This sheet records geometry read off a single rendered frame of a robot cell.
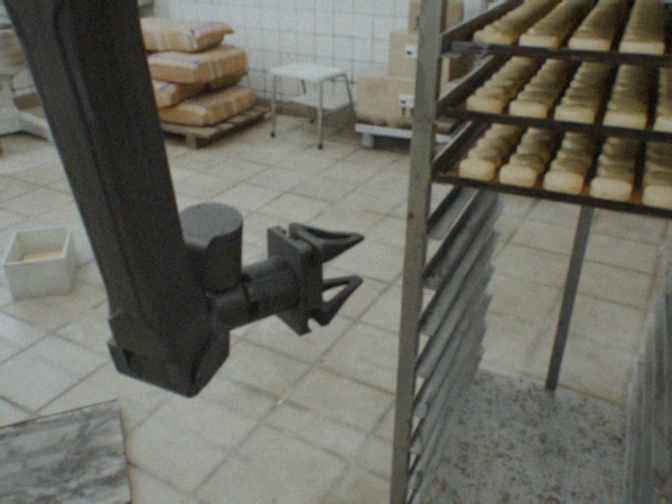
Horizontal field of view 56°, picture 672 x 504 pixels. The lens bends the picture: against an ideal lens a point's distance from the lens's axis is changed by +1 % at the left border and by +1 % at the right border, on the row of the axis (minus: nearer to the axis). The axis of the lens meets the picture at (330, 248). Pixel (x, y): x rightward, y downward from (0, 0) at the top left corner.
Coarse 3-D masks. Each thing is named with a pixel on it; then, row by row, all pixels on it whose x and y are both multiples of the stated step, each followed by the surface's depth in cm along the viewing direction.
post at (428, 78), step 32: (416, 64) 85; (416, 96) 87; (416, 128) 89; (416, 160) 91; (416, 192) 93; (416, 224) 96; (416, 256) 98; (416, 288) 101; (416, 320) 103; (416, 352) 108; (416, 384) 113
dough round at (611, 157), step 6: (600, 156) 95; (606, 156) 95; (612, 156) 95; (618, 156) 95; (624, 156) 95; (600, 162) 94; (606, 162) 93; (612, 162) 93; (618, 162) 92; (624, 162) 92; (630, 162) 92
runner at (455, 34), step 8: (512, 0) 121; (520, 0) 129; (496, 8) 110; (504, 8) 116; (512, 8) 123; (480, 16) 100; (488, 16) 105; (496, 16) 111; (464, 24) 92; (472, 24) 96; (480, 24) 101; (488, 24) 107; (448, 32) 85; (456, 32) 89; (464, 32) 93; (472, 32) 97; (440, 40) 83; (448, 40) 86; (456, 40) 90; (464, 40) 94; (440, 48) 83; (448, 48) 87; (440, 56) 83; (448, 56) 83; (456, 56) 83
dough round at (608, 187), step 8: (600, 176) 87; (608, 176) 87; (592, 184) 85; (600, 184) 84; (608, 184) 84; (616, 184) 84; (624, 184) 84; (592, 192) 85; (600, 192) 84; (608, 192) 83; (616, 192) 83; (624, 192) 83; (624, 200) 84
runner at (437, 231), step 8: (448, 192) 105; (456, 192) 110; (464, 192) 112; (472, 192) 112; (448, 200) 106; (456, 200) 108; (464, 200) 108; (440, 208) 102; (448, 208) 105; (456, 208) 105; (432, 216) 98; (440, 216) 102; (448, 216) 102; (456, 216) 102; (424, 224) 95; (432, 224) 99; (440, 224) 100; (448, 224) 100; (424, 232) 96; (432, 232) 97; (440, 232) 97; (440, 240) 95
